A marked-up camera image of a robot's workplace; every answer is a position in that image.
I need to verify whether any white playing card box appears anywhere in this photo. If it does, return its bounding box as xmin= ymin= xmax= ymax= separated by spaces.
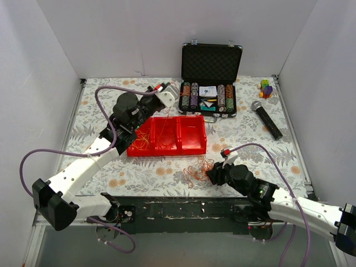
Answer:
xmin=199 ymin=86 xmax=217 ymax=97

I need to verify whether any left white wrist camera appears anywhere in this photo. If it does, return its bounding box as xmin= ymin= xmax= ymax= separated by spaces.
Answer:
xmin=155 ymin=83 xmax=180 ymax=108

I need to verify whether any orange rubber band tangle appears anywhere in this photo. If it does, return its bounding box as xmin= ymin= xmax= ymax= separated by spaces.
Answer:
xmin=183 ymin=157 xmax=215 ymax=189

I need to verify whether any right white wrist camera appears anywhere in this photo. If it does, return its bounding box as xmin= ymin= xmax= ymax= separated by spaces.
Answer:
xmin=220 ymin=146 xmax=238 ymax=167

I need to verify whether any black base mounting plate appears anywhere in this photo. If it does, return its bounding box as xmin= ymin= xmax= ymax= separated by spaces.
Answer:
xmin=98 ymin=196 xmax=284 ymax=236

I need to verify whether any black poker chip case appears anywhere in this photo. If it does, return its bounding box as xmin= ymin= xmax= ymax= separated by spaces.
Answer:
xmin=178 ymin=40 xmax=243 ymax=122

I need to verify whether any red plastic compartment bin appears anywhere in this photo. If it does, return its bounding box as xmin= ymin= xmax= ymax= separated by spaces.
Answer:
xmin=127 ymin=116 xmax=207 ymax=157

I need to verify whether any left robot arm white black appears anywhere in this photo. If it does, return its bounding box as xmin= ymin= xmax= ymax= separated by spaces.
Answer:
xmin=32 ymin=91 xmax=176 ymax=231

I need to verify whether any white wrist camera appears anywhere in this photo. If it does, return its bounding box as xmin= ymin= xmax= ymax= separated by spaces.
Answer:
xmin=220 ymin=146 xmax=238 ymax=167
xmin=155 ymin=83 xmax=180 ymax=108

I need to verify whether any black handheld microphone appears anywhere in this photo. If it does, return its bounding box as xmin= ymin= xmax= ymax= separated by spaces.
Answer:
xmin=251 ymin=101 xmax=283 ymax=140

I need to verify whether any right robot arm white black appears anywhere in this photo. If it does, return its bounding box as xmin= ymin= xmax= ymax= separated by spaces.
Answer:
xmin=206 ymin=162 xmax=355 ymax=256

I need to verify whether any colourful toy block train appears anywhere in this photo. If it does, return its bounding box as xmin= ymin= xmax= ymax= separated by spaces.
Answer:
xmin=258 ymin=80 xmax=273 ymax=99

